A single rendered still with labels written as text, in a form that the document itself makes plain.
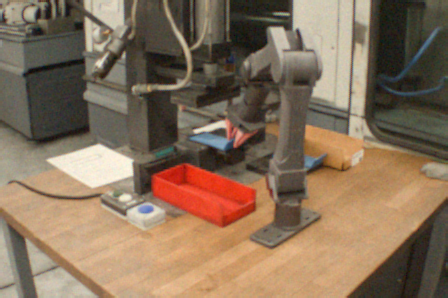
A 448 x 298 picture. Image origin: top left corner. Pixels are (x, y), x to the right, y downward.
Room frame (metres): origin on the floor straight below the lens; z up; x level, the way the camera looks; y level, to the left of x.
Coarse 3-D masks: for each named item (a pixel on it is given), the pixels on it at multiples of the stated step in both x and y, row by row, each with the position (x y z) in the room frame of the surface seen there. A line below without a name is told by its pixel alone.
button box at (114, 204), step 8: (24, 184) 1.25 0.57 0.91; (40, 192) 1.21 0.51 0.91; (112, 192) 1.17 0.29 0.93; (104, 200) 1.13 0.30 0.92; (112, 200) 1.12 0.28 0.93; (120, 200) 1.11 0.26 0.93; (128, 200) 1.11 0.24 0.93; (136, 200) 1.12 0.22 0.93; (112, 208) 1.11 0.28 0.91; (120, 208) 1.09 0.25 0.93; (128, 208) 1.09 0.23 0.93; (120, 216) 1.09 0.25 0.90
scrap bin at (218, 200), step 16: (160, 176) 1.23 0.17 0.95; (176, 176) 1.27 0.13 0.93; (192, 176) 1.27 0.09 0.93; (208, 176) 1.23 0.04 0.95; (160, 192) 1.19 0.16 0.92; (176, 192) 1.15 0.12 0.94; (192, 192) 1.11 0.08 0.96; (208, 192) 1.23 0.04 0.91; (224, 192) 1.19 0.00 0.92; (240, 192) 1.16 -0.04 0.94; (256, 192) 1.13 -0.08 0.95; (192, 208) 1.11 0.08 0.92; (208, 208) 1.07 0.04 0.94; (224, 208) 1.13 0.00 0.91; (240, 208) 1.09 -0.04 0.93; (224, 224) 1.05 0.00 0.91
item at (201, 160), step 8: (208, 152) 1.35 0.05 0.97; (232, 152) 1.43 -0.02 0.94; (240, 152) 1.45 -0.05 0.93; (192, 160) 1.34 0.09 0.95; (200, 160) 1.33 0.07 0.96; (208, 160) 1.35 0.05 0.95; (216, 160) 1.46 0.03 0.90; (224, 160) 1.44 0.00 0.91; (232, 160) 1.43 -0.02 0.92; (240, 160) 1.45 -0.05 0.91; (208, 168) 1.35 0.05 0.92
